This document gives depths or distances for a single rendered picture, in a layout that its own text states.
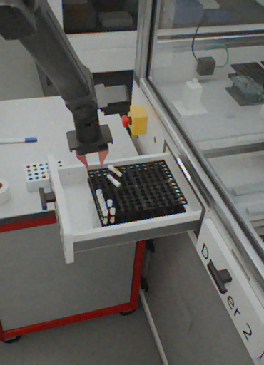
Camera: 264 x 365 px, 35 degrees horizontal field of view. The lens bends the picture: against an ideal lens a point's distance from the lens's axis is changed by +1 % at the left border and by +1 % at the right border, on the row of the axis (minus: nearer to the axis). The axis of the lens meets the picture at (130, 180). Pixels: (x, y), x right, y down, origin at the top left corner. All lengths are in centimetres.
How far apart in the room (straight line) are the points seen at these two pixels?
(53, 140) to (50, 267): 43
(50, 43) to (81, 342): 140
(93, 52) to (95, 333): 115
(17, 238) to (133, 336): 75
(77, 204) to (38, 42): 59
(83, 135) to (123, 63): 90
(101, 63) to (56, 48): 115
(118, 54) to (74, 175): 75
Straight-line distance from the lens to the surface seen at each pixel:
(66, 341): 183
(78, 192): 114
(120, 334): 184
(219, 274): 91
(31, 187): 126
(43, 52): 63
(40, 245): 134
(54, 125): 153
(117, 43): 175
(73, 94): 77
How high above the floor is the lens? 162
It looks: 42 degrees down
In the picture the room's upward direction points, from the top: 5 degrees clockwise
